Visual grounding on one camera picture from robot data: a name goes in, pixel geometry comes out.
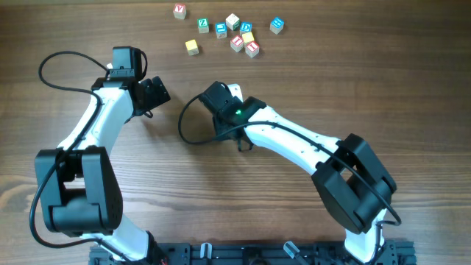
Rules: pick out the yellow S wooden block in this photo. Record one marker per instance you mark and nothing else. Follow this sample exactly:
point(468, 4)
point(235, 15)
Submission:
point(192, 47)

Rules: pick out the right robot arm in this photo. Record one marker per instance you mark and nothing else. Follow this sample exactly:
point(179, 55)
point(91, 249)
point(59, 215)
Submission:
point(353, 184)

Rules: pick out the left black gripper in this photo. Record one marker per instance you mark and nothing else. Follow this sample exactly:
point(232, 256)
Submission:
point(157, 92)

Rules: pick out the green Z wooden block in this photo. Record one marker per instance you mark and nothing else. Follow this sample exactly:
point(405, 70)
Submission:
point(203, 25)

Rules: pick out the blue D wooden block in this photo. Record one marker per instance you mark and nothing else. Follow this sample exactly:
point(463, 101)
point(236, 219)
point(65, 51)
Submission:
point(245, 27)

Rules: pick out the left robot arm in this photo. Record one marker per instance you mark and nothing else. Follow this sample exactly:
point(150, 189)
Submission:
point(78, 199)

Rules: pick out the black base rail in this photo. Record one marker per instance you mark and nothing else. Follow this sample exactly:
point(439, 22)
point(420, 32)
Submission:
point(324, 252)

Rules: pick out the red I wooden block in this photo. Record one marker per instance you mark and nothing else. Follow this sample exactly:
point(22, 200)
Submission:
point(237, 43)

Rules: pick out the yellow C wooden block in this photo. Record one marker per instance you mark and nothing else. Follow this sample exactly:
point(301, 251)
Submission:
point(247, 38)

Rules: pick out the blue H wooden block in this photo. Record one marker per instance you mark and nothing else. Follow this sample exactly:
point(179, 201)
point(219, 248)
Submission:
point(276, 26)

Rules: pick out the red letter wooden block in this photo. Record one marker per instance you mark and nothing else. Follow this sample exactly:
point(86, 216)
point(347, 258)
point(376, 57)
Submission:
point(180, 11)

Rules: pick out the plain animal wooden block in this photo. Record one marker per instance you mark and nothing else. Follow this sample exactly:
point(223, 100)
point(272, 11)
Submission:
point(232, 21)

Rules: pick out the blue L wooden block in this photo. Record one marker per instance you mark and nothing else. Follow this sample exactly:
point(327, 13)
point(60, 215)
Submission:
point(221, 30)

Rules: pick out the red I block lower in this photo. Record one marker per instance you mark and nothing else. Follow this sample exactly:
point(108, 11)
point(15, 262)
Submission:
point(252, 49)

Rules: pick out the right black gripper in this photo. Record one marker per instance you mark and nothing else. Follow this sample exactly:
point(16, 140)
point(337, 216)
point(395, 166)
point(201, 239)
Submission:
point(219, 126)

